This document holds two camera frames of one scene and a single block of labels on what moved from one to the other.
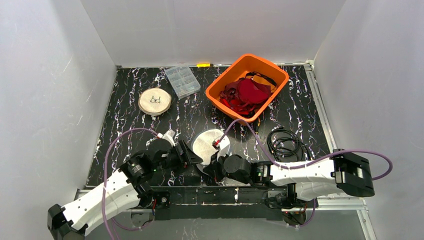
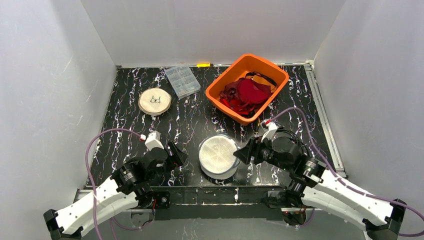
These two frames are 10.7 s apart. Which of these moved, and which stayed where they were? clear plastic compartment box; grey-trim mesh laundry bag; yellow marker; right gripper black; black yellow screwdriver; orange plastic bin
Moved: right gripper black; grey-trim mesh laundry bag
Stayed: clear plastic compartment box; orange plastic bin; black yellow screwdriver; yellow marker
